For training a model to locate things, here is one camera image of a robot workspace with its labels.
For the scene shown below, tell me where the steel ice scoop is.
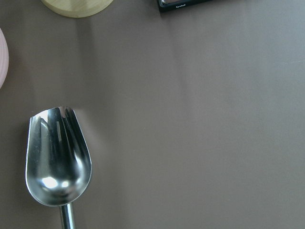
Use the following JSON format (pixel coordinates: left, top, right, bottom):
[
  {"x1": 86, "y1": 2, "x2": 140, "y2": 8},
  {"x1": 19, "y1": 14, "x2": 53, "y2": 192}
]
[{"x1": 25, "y1": 106, "x2": 92, "y2": 229}]

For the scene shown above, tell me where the black flat device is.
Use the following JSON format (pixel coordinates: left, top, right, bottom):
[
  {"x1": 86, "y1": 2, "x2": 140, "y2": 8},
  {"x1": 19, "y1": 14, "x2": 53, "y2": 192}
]
[{"x1": 156, "y1": 0, "x2": 208, "y2": 12}]

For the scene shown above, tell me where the round wooden stand base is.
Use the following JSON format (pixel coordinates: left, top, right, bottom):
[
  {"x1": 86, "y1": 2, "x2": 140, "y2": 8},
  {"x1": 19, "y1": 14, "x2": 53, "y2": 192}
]
[{"x1": 42, "y1": 0, "x2": 113, "y2": 18}]

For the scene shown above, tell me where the pink bowl with ice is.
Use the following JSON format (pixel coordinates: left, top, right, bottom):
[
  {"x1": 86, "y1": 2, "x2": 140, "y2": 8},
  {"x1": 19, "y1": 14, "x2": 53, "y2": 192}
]
[{"x1": 0, "y1": 30, "x2": 9, "y2": 87}]

